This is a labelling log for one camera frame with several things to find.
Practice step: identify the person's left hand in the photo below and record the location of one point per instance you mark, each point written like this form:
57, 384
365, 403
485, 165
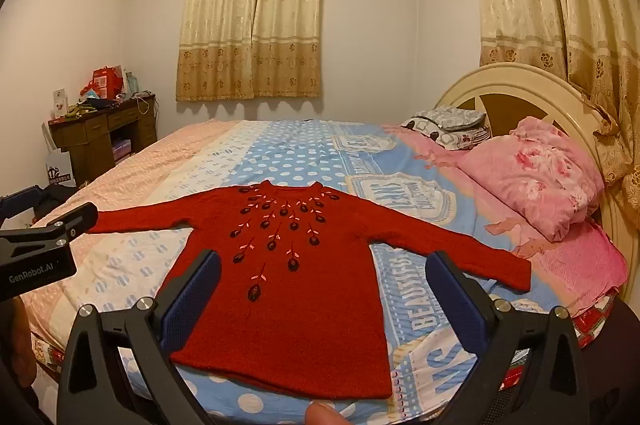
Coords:
17, 340

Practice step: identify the dark blue cloth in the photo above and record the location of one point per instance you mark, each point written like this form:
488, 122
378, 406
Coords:
105, 104

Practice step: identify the person's right hand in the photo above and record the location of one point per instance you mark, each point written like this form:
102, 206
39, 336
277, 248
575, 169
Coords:
325, 415

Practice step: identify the pink box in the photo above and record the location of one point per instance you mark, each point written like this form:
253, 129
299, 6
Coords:
122, 149

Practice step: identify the red patterned mattress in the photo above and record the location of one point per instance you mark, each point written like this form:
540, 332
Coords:
595, 320

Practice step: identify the pink floral pillow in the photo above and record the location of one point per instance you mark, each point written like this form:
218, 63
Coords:
540, 175

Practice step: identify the pink textured blanket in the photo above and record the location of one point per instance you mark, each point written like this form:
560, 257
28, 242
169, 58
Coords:
590, 265

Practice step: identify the red knitted sweater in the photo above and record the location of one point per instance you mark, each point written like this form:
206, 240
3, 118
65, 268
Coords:
300, 305

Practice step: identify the red gift bag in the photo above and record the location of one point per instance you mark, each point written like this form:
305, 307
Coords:
107, 82

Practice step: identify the brown wooden desk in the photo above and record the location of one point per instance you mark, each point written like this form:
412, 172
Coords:
90, 140

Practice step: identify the patterned bed sheet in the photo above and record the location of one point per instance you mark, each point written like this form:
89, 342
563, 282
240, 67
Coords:
300, 155

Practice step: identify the black clothing pile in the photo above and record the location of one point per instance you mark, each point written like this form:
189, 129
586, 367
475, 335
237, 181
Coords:
57, 197

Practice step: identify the yellow green cloth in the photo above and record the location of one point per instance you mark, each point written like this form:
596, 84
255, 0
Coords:
80, 111

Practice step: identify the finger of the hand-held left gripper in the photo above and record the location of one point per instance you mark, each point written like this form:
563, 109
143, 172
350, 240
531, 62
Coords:
17, 204
75, 217

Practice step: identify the cream bed headboard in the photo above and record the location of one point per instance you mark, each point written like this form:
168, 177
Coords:
500, 77

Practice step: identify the beige window curtain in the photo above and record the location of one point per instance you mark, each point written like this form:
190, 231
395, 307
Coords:
250, 30

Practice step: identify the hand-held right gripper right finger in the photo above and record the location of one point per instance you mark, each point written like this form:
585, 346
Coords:
460, 300

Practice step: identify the pale blue container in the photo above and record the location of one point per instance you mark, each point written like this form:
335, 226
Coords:
131, 84

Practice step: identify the white patterned pillow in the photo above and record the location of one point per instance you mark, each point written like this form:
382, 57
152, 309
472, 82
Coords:
450, 137

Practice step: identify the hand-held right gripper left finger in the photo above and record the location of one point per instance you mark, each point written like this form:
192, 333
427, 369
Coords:
195, 295

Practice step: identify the grey patterned pillow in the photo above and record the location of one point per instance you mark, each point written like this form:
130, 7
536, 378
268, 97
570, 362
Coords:
457, 117

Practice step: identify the beige floral side curtain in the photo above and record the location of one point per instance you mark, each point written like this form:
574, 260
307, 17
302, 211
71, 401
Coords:
525, 5

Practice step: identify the white printed paper bag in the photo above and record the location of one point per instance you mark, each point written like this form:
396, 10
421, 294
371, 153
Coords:
60, 172

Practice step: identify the white card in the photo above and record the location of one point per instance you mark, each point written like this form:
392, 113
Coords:
60, 105

